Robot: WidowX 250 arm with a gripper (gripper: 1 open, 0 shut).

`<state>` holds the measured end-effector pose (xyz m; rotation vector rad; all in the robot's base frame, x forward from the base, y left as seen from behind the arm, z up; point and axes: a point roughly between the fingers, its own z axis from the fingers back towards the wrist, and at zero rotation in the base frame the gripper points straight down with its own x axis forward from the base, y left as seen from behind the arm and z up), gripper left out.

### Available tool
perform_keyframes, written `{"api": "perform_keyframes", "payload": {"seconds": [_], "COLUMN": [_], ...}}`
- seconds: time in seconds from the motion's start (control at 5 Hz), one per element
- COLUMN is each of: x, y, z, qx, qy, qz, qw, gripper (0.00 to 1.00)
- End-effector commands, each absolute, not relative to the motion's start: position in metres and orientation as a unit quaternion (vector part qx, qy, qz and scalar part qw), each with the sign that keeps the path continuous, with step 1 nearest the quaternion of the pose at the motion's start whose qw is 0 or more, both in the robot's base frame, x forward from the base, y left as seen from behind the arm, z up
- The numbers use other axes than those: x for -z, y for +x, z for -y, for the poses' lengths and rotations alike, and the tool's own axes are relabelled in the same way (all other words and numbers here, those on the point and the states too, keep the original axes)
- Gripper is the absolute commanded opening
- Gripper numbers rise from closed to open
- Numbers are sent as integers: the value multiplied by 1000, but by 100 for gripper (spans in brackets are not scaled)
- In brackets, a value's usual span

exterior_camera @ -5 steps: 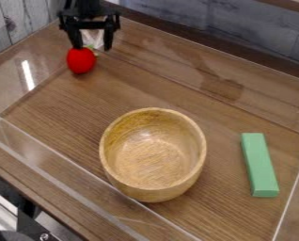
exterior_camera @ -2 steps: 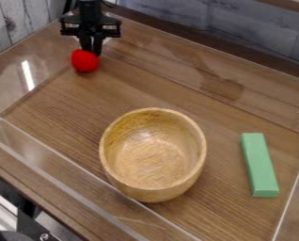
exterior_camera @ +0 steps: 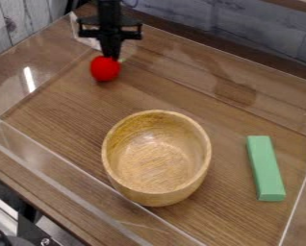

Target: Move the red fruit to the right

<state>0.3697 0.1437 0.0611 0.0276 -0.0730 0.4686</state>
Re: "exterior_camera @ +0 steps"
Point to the wooden bowl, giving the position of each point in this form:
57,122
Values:
157,155

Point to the clear acrylic tray enclosure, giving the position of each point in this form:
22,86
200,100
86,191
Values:
57,114

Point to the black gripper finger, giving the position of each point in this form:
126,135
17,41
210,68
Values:
112,45

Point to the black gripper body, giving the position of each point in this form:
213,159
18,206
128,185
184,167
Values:
110,22

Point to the green rectangular block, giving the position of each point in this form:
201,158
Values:
269,182

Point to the black clamp mount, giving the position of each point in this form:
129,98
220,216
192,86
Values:
30,232

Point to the red strawberry toy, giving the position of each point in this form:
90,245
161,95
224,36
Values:
105,68

